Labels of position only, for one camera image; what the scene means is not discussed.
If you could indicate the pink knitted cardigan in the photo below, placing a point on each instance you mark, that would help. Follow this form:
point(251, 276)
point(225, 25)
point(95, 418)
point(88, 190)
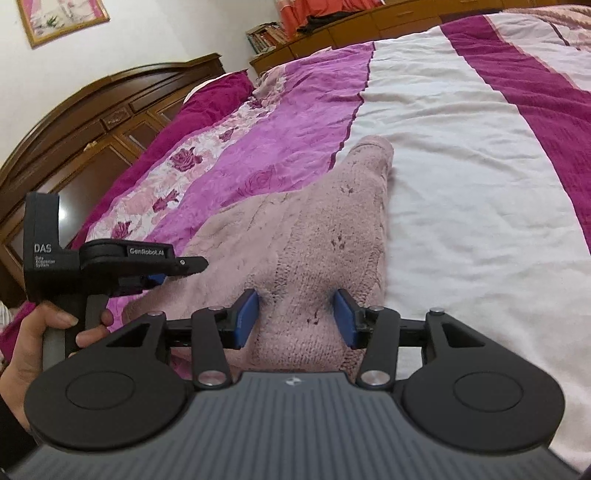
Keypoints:
point(314, 230)

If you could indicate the cream and orange curtain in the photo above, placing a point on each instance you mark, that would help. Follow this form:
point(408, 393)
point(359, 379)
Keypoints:
point(323, 7)

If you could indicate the dark wooden headboard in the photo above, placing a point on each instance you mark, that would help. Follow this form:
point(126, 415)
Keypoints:
point(92, 138)

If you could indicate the striped pink white bedspread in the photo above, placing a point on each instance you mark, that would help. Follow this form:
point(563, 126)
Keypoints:
point(461, 161)

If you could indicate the dark cloth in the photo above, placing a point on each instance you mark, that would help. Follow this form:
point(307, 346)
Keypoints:
point(318, 23)

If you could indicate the light wooden cabinet unit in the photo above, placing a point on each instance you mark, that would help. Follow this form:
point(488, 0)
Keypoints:
point(392, 18)

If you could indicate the framed pink wall picture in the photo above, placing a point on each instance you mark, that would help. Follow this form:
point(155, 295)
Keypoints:
point(64, 18)

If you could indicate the row of books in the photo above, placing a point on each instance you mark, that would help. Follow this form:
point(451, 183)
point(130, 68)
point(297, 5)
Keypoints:
point(268, 37)

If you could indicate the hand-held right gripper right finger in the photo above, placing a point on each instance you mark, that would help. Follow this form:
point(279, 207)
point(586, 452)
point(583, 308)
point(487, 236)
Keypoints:
point(345, 321)

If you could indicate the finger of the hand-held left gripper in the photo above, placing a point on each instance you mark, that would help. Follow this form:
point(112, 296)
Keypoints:
point(184, 266)
point(157, 278)

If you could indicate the person's left hand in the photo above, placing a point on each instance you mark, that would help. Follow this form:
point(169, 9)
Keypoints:
point(25, 350)

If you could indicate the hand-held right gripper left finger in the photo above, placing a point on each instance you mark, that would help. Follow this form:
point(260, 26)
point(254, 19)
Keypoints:
point(244, 323)

